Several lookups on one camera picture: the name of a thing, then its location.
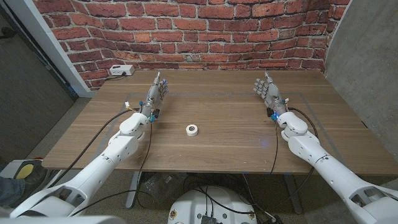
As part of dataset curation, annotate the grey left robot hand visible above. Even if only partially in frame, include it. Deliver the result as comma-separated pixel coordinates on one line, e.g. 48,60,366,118
139,70,170,123

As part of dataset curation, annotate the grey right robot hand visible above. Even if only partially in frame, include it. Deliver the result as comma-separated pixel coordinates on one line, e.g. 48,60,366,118
252,70,290,121

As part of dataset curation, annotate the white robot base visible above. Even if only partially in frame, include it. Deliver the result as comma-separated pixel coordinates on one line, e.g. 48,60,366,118
167,185,258,224

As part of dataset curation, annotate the white tape roll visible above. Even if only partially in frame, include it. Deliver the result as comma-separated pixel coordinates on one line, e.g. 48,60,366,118
185,124,199,138

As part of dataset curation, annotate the white power strip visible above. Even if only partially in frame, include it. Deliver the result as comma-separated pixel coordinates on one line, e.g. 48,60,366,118
109,64,136,77

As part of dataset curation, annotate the red brick print backdrop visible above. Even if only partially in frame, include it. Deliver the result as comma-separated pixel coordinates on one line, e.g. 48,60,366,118
32,0,352,91

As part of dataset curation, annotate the clear plastic bag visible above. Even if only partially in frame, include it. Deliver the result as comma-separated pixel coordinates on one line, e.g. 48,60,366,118
142,172,187,203

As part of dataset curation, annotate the grey metal table leg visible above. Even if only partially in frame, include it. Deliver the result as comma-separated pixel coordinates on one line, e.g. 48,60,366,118
125,170,143,209
282,174,303,215

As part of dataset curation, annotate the yellow and black foot pedal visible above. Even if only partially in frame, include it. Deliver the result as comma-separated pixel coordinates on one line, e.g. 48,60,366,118
0,159,52,189

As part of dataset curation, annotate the white robot torso edge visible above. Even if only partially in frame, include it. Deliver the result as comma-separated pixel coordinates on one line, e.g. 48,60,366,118
0,215,126,224

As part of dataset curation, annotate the blue jeans leg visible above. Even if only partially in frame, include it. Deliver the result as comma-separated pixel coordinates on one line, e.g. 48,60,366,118
0,176,26,207

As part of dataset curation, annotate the black power strip cable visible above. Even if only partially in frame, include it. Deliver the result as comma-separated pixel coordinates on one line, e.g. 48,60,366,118
104,73,127,82

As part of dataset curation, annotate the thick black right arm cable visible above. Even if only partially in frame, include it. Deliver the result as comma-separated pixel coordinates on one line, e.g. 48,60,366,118
273,106,319,206

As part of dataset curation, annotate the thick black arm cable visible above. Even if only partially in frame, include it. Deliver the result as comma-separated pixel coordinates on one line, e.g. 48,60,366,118
49,108,141,189
273,106,319,206

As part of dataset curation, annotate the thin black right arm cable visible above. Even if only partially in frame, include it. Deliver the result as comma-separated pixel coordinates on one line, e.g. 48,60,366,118
270,120,279,175

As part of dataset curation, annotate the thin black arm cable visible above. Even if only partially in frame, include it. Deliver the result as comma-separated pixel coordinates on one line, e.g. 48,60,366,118
70,121,154,217
270,120,279,175

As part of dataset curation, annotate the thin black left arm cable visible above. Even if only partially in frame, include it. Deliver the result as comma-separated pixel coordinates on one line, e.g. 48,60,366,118
70,121,154,217

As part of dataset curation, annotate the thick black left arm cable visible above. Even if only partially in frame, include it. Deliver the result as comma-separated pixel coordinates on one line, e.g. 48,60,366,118
49,108,141,189

